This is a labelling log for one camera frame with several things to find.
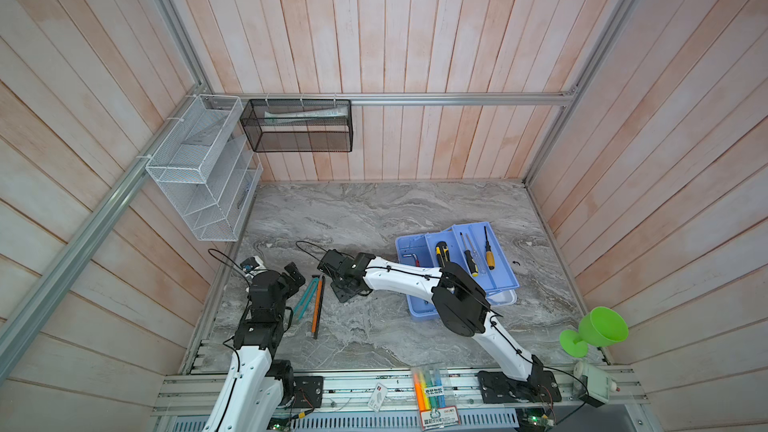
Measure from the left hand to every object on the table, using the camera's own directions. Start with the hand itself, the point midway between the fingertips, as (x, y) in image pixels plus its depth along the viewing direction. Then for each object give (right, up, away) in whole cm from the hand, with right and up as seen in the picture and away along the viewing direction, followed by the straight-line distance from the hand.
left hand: (284, 276), depth 83 cm
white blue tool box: (+56, +7, +5) cm, 56 cm away
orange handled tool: (+9, -10, +5) cm, 14 cm away
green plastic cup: (+81, -9, -12) cm, 82 cm away
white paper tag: (+26, -27, -11) cm, 40 cm away
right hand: (+16, -6, +9) cm, 20 cm away
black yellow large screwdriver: (+46, +6, +7) cm, 47 cm away
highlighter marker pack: (+40, -26, -10) cm, 49 cm away
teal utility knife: (+4, -8, +7) cm, 11 cm away
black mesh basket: (-2, +49, +22) cm, 53 cm away
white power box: (+78, -23, -12) cm, 83 cm away
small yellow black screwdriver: (+59, +6, +3) cm, 60 cm away
